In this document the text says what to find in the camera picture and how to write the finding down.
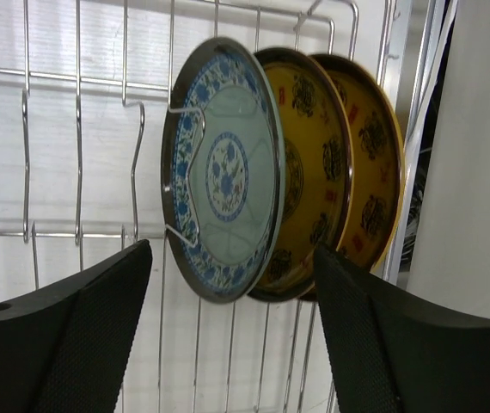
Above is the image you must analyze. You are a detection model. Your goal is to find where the metal wire dish rack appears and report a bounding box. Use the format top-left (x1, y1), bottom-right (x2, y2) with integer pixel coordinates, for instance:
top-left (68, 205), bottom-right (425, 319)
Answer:
top-left (0, 0), bottom-right (438, 413)

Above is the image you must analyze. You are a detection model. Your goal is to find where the light blue patterned plate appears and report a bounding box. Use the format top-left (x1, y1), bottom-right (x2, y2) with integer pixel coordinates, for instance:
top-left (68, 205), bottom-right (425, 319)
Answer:
top-left (161, 37), bottom-right (285, 304)

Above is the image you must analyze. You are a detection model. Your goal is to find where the yellow patterned plate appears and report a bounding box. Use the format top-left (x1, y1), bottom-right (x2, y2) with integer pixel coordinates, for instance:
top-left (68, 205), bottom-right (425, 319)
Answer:
top-left (249, 47), bottom-right (352, 303)
top-left (311, 53), bottom-right (405, 270)

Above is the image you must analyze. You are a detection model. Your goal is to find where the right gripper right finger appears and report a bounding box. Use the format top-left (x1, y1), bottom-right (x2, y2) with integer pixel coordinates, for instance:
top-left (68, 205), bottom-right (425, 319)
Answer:
top-left (314, 246), bottom-right (490, 412)

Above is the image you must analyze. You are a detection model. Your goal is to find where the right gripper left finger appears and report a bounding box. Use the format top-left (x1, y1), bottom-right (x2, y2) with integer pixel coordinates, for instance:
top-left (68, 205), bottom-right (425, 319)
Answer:
top-left (0, 240), bottom-right (153, 412)

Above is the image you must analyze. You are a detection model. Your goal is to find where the aluminium table rail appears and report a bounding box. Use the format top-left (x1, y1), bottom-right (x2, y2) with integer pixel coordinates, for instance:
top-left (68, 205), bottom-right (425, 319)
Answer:
top-left (383, 0), bottom-right (457, 284)

